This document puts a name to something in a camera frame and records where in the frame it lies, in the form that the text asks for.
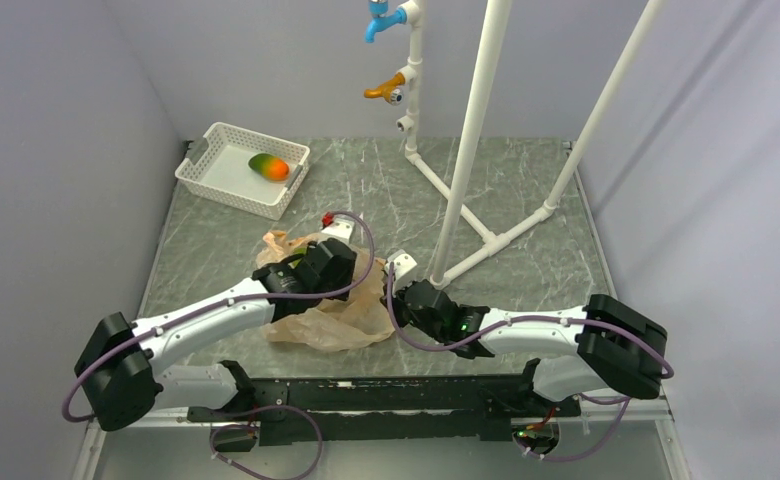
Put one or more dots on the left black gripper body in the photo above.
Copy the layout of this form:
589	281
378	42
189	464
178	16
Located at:
345	279

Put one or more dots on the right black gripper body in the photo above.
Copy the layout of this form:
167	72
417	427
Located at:
405	316

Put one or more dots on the translucent orange plastic bag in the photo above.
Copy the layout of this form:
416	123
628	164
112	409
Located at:
333	325

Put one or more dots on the fake mango orange green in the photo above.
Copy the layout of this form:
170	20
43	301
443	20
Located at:
270	167

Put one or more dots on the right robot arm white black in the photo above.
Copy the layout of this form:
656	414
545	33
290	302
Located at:
601	344

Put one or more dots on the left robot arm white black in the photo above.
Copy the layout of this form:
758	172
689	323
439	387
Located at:
130	368

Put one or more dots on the white plastic basket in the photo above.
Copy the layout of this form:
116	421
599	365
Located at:
216	168

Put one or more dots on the orange faucet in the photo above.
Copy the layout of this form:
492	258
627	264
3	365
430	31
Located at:
391	91

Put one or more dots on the blue faucet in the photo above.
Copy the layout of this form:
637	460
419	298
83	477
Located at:
382	18

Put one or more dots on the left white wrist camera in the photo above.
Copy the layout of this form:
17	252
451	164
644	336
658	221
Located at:
338	227

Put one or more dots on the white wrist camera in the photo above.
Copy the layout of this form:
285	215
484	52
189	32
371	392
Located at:
404	268
338	227

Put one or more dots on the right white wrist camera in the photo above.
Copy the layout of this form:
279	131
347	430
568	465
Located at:
404	268

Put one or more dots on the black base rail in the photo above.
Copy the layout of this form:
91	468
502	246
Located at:
485	407

